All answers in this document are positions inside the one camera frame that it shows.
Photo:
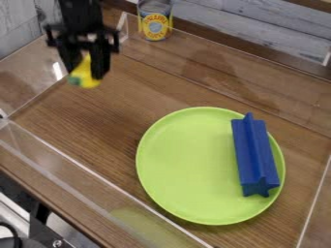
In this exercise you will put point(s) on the green round plate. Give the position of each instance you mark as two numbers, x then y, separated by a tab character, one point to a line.
187	168

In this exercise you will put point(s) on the blue star-shaped block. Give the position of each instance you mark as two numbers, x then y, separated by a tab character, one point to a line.
257	168

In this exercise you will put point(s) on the clear acrylic tray wall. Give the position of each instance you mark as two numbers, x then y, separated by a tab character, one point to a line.
69	138

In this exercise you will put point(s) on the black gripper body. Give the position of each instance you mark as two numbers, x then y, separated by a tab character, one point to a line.
82	27

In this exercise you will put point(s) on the yellow labelled tin can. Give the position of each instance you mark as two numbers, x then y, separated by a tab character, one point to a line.
155	19

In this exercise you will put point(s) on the black metal table bracket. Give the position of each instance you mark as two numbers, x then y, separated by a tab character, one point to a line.
41	232

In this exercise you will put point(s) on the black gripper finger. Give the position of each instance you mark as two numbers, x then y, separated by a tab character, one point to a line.
70	54
99	52

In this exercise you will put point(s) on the yellow toy banana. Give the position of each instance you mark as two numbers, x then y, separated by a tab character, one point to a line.
81	77

